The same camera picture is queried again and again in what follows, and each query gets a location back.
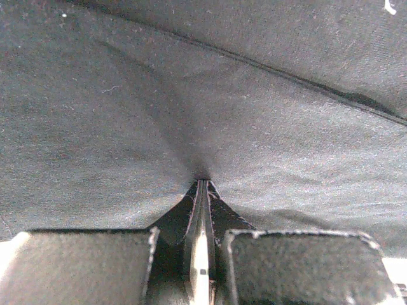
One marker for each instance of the black t shirt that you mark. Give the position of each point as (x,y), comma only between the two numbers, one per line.
(296,110)

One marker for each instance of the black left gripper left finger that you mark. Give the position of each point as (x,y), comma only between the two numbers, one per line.
(109,266)

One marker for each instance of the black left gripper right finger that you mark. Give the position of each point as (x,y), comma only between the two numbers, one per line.
(296,266)

